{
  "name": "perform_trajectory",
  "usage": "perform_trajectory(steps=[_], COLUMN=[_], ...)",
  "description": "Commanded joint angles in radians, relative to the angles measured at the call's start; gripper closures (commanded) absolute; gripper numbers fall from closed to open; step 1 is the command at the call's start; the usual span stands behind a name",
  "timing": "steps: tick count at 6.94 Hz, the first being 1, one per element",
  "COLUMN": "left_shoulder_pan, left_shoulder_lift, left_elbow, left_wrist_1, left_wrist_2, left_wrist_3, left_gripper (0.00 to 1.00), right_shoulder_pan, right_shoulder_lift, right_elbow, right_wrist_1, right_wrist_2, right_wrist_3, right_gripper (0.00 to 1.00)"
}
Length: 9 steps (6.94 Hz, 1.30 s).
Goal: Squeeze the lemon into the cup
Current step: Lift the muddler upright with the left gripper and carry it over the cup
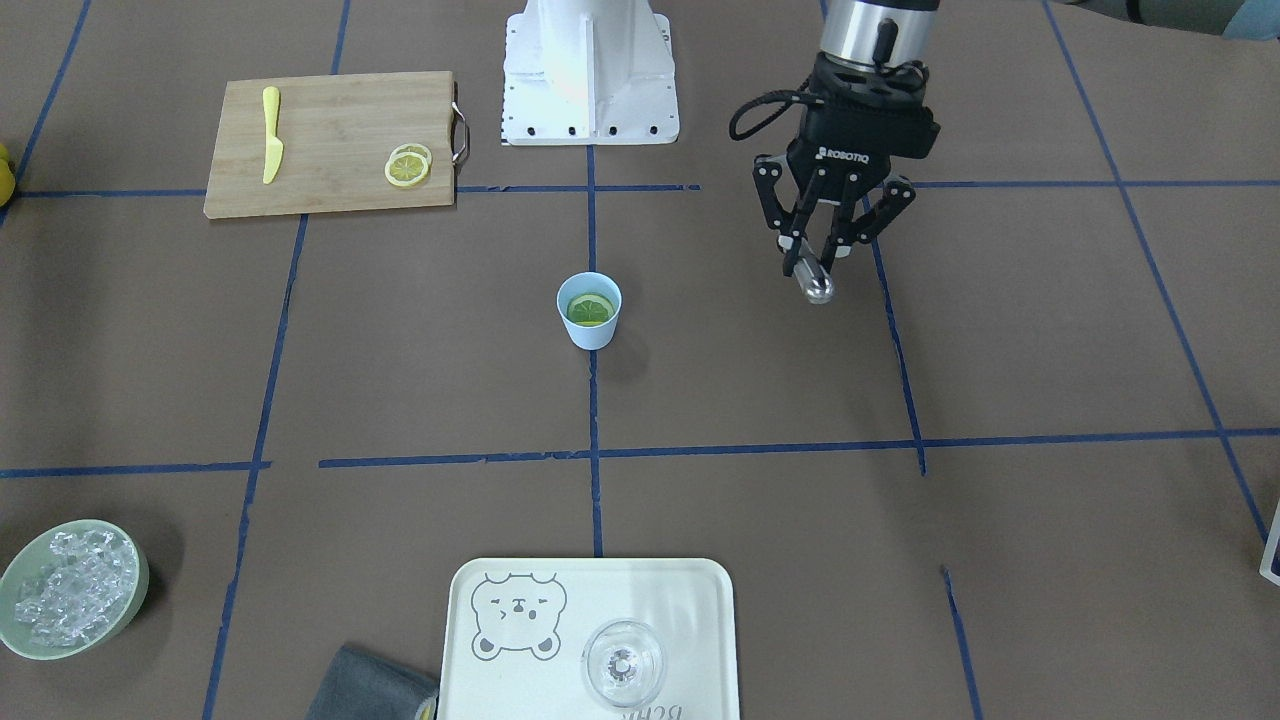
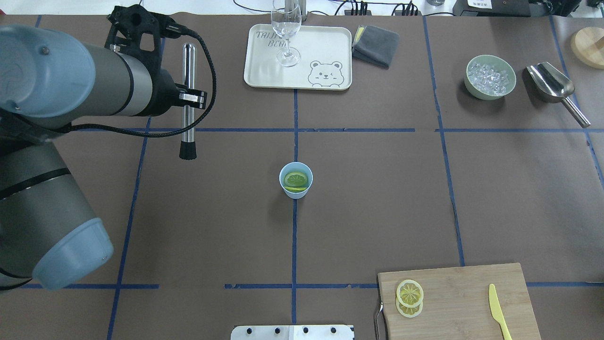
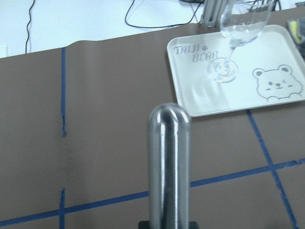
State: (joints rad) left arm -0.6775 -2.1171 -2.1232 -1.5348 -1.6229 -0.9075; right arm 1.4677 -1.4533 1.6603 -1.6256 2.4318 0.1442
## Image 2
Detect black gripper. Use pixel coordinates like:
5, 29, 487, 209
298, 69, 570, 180
151, 68, 208, 117

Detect steel muddler black tip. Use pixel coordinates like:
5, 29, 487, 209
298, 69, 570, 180
178, 43, 197, 161

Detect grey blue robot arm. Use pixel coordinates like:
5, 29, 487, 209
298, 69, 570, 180
1, 23, 217, 293

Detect light blue plastic cup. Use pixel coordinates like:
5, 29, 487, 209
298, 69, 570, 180
279, 161, 313, 199

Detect lime slice in cup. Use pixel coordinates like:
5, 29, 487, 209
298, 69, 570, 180
283, 171, 309, 188

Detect yellow lemon slice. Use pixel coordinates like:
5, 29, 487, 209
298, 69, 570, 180
395, 279, 425, 308

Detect wooden cup tree stand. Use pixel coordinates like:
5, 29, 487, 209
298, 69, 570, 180
571, 26, 604, 70

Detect clear wine glass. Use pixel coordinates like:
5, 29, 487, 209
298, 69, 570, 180
270, 0, 302, 68

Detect cream bear tray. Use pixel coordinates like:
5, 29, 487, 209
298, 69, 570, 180
243, 24, 353, 90

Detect grey folded cloth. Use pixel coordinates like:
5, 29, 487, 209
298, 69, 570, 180
352, 25, 401, 69

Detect green bowl of ice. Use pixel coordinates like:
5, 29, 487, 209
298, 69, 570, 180
464, 55, 516, 101

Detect wooden cutting board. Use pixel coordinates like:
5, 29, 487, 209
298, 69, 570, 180
375, 263, 541, 340

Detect steel ice scoop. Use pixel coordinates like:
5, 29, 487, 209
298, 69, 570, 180
526, 62, 591, 128

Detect yellow plastic knife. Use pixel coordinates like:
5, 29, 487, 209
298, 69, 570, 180
489, 283, 512, 340

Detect white camera pillar base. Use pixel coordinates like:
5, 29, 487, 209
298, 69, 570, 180
230, 324, 355, 340

